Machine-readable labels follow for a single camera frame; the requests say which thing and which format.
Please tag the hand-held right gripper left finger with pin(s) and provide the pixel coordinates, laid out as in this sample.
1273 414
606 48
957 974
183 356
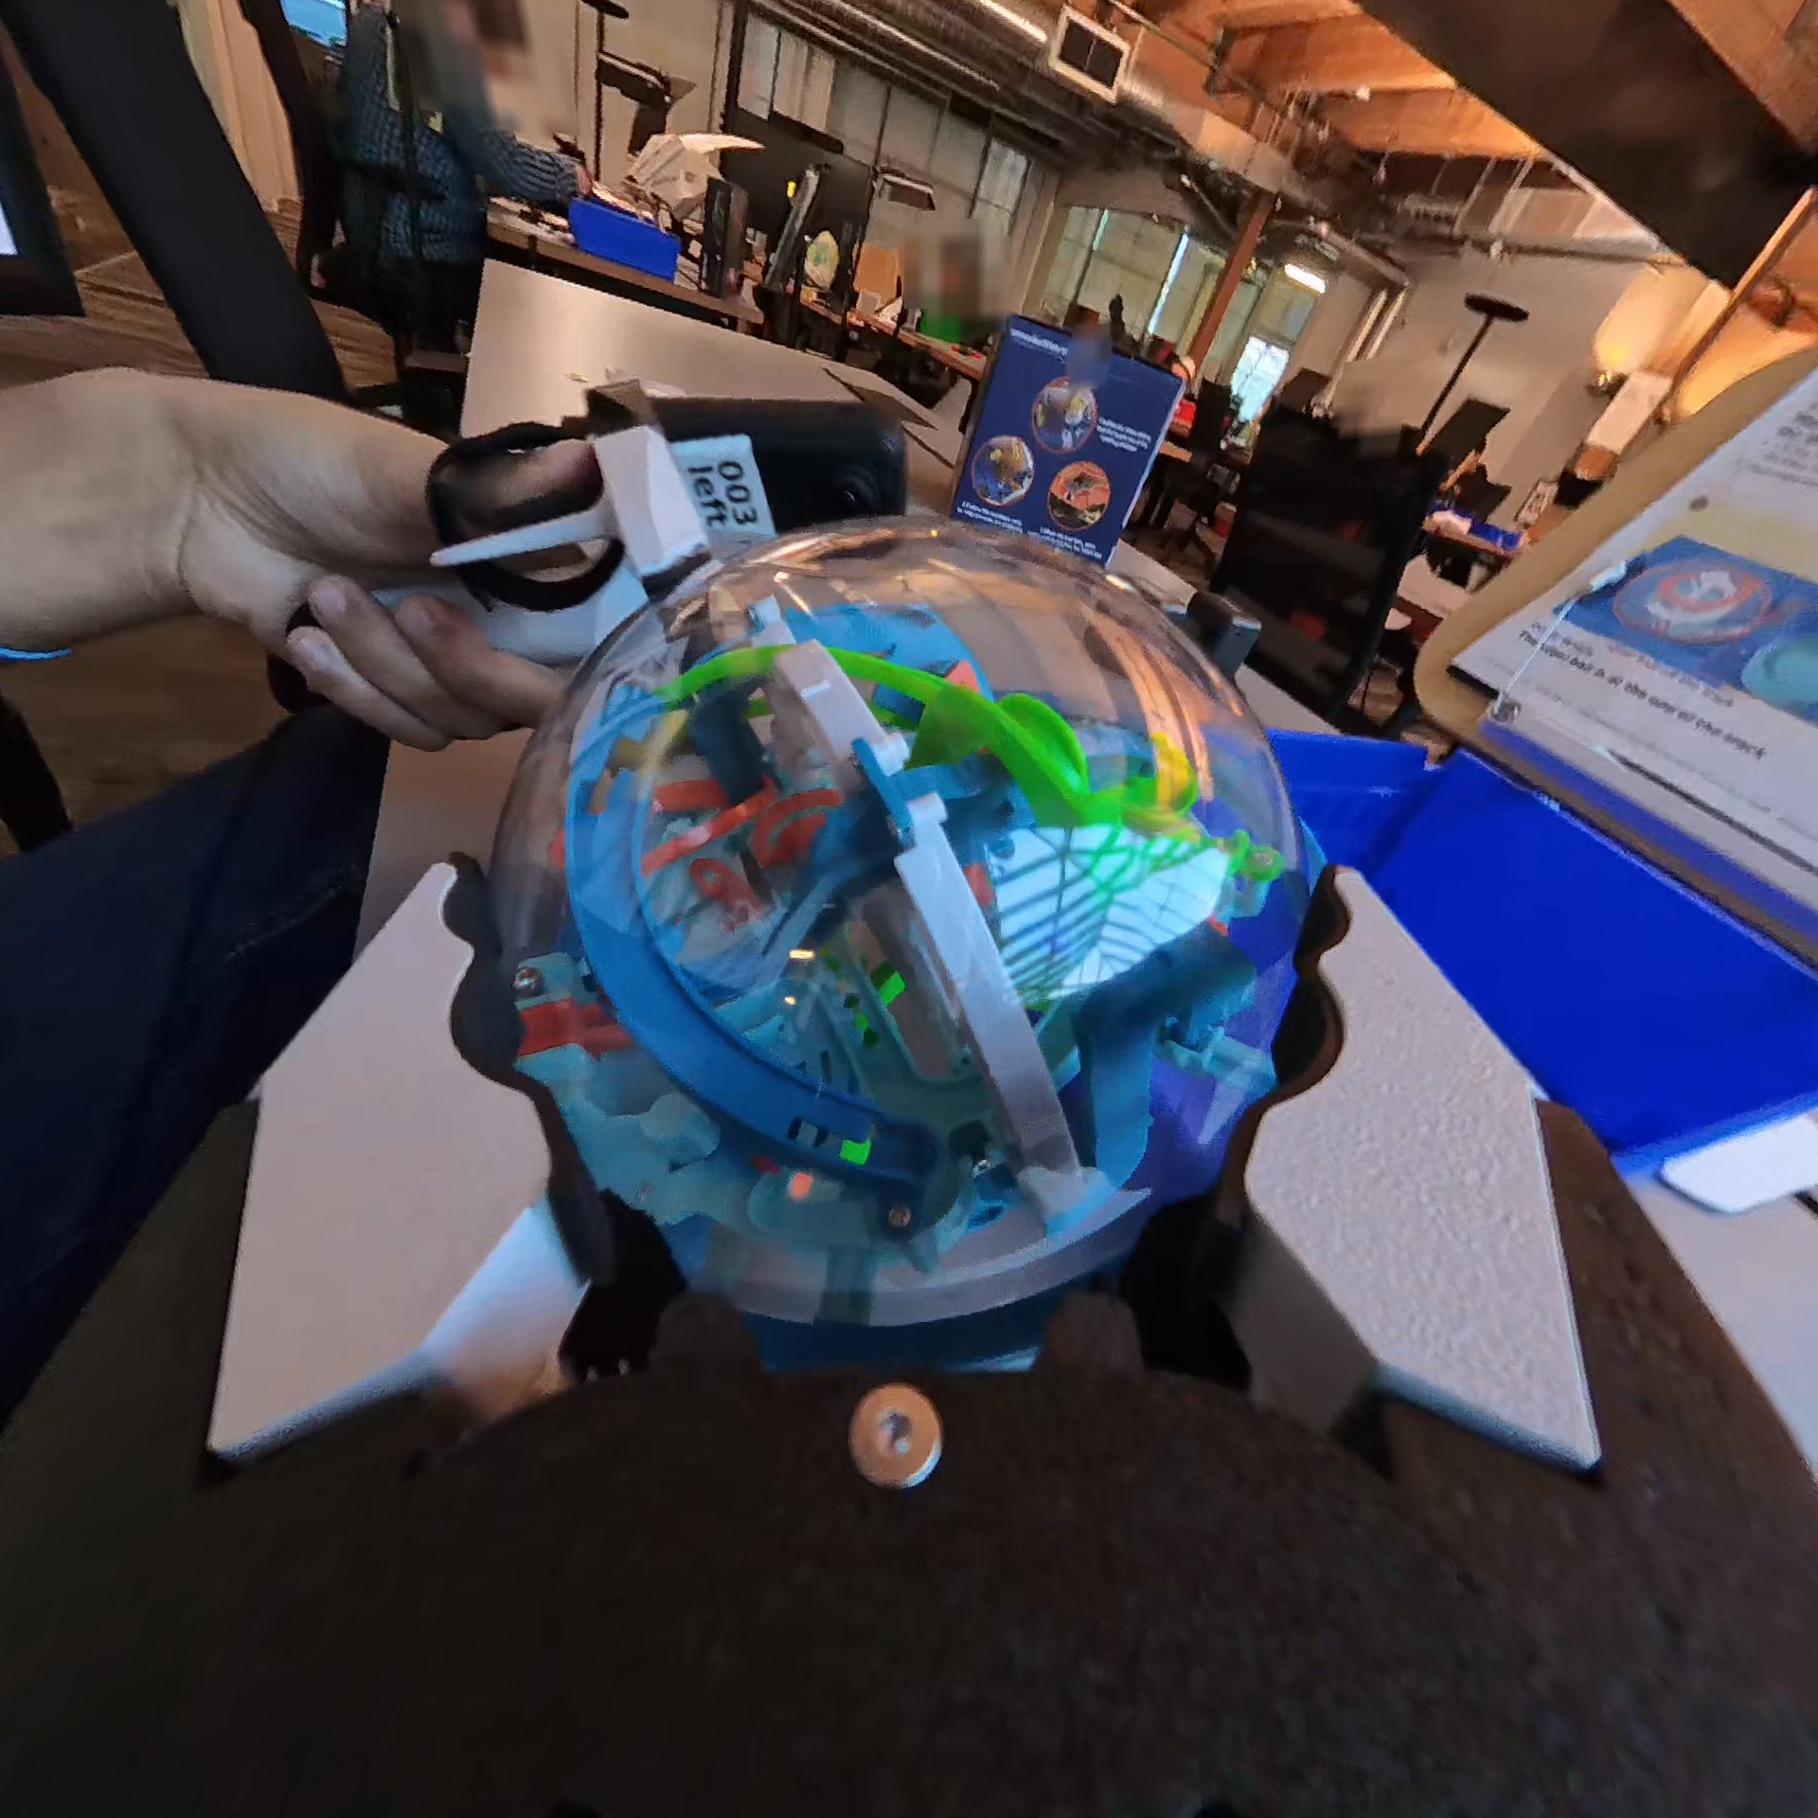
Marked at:
368 1166

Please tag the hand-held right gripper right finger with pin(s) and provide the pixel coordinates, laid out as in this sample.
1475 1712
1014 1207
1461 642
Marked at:
1405 1178

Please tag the clear plastic maze ball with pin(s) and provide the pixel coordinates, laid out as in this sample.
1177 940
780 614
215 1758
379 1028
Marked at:
882 922

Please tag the dark blue maze ball box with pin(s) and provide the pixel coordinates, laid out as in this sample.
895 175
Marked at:
1008 469

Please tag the person's left hand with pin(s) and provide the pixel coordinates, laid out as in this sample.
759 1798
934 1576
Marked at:
299 497

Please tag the person's dark trousers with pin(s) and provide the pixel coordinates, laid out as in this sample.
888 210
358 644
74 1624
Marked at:
142 994

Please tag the small blue plastic bin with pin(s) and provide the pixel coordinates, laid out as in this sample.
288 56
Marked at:
625 234

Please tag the large blue plastic bin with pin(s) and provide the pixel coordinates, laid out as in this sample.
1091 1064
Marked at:
1563 939

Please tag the white paper card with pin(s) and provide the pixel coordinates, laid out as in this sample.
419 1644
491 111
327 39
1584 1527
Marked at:
1740 1178

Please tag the small black box device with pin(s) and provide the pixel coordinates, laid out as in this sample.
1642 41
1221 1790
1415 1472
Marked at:
1224 632

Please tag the white ceiling air vent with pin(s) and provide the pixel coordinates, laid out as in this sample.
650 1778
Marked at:
1091 51

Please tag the printed instruction sheet stand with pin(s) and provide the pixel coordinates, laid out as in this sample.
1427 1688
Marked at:
1675 639

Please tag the black metal pole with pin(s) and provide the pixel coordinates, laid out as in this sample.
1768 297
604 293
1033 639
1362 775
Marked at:
185 184

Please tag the black computer monitor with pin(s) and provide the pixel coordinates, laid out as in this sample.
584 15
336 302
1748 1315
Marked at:
36 184

